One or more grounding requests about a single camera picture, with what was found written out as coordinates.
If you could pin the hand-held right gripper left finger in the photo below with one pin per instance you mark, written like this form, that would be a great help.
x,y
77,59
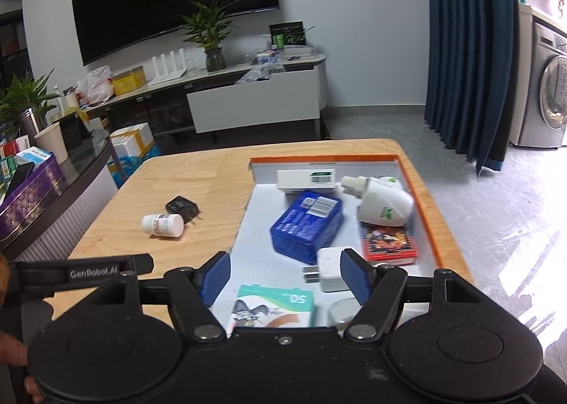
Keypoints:
x,y
215,275

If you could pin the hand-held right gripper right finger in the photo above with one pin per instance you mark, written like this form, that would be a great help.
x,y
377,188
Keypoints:
x,y
354,273

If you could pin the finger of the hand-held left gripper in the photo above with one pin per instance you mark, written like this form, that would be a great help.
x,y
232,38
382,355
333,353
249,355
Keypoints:
x,y
66,275

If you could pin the white charger adapter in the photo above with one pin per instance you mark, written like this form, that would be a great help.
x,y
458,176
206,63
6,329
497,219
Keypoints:
x,y
328,267

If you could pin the clear round bottle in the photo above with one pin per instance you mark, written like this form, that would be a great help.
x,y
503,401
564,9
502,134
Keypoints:
x,y
343,313

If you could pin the colourful playing card box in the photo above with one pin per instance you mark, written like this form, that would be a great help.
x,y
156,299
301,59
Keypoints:
x,y
390,242

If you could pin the orange-rimmed white cardboard box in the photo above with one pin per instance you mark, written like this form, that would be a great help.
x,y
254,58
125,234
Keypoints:
x,y
259,253

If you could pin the teal cartoon mask box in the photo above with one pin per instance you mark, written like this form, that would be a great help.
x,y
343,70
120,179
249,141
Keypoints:
x,y
274,306

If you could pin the blue tin box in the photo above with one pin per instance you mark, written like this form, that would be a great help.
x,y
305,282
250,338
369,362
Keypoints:
x,y
305,227

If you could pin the white vaporizer with leaf logo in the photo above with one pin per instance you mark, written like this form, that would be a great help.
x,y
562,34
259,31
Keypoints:
x,y
385,209

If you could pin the white pill bottle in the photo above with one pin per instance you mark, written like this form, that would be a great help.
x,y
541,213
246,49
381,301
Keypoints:
x,y
161,225

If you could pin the black charger plug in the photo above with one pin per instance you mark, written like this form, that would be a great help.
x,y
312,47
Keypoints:
x,y
182,208

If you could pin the clear refill bottle white cap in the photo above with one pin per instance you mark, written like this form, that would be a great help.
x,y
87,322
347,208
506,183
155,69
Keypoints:
x,y
354,186

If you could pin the white rectangular carton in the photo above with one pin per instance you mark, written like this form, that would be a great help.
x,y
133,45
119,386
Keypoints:
x,y
305,180

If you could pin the person's left hand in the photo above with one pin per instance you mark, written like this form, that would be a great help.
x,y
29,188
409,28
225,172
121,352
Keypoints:
x,y
11,351

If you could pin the purple patterned box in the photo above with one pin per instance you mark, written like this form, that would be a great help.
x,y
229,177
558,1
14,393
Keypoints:
x,y
31,205

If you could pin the dark glass side table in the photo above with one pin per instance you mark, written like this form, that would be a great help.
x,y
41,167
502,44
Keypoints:
x,y
88,174

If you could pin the black phone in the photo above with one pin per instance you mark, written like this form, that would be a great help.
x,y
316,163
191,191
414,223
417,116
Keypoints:
x,y
17,180

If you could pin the blue and white medicine box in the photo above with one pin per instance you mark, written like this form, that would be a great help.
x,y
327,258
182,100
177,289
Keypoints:
x,y
35,156

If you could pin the blue plastic bag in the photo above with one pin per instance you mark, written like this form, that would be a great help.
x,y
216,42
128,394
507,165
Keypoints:
x,y
133,167

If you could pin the white paper cup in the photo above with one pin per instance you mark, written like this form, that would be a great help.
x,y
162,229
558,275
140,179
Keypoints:
x,y
52,143

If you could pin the white and yellow carton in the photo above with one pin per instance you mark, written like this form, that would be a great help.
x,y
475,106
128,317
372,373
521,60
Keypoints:
x,y
130,140

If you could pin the steel thermos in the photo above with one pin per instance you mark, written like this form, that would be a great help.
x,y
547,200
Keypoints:
x,y
33,123

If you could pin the white tv cabinet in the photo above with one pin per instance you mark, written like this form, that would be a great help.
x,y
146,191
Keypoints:
x,y
257,107

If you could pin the leafy green plant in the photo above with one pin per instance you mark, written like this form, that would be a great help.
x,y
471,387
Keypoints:
x,y
22,96

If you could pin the white plastic bag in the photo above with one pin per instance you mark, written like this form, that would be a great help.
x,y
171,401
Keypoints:
x,y
95,85

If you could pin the yellow box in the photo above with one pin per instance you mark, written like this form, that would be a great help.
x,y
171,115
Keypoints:
x,y
128,81

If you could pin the crumpled clear plastic wrap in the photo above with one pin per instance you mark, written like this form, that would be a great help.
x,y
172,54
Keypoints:
x,y
259,75

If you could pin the white router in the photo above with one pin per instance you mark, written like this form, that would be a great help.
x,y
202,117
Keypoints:
x,y
166,72

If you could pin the clear plastic boxes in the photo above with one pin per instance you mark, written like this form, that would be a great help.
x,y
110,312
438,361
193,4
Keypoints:
x,y
288,54

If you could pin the potted plant in dark vase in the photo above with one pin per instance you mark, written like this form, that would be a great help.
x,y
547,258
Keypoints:
x,y
212,32

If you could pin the dark blue curtain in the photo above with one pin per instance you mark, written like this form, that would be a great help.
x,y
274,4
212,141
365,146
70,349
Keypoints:
x,y
469,54

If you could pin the black and green box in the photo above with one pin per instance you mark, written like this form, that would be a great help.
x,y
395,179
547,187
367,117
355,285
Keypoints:
x,y
287,34

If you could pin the silver washing machine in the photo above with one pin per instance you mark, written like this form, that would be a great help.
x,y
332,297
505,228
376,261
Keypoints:
x,y
545,89

